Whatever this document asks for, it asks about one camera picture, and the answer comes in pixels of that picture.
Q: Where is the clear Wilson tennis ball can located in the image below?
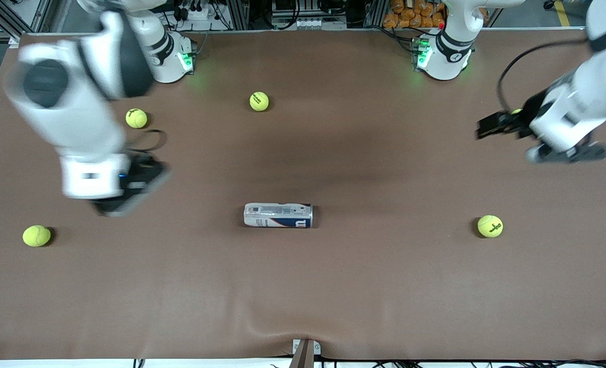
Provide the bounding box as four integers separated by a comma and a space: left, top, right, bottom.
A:
244, 203, 313, 228

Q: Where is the yellow tennis ball Wilson print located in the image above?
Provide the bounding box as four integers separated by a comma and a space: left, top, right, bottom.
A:
477, 215, 504, 238

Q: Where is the pile of orange bags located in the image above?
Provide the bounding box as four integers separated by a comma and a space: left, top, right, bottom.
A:
383, 0, 449, 29

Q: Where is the white power strip with plugs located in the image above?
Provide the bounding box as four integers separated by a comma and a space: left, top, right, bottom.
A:
177, 0, 227, 21

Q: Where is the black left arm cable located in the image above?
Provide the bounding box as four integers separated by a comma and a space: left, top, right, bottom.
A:
497, 39, 590, 116

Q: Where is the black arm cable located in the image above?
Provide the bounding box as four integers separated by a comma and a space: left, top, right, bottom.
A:
126, 129, 168, 153
497, 39, 590, 116

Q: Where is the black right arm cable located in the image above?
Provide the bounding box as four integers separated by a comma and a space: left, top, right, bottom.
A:
126, 129, 168, 153

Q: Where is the aluminium frame post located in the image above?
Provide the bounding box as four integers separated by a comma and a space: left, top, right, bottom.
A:
367, 0, 388, 29
230, 0, 250, 30

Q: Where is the aluminium frame profile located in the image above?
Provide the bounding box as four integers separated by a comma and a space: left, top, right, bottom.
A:
0, 0, 48, 48

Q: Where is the metal table edge bracket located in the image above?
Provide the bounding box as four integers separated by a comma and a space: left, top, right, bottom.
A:
292, 338, 322, 368

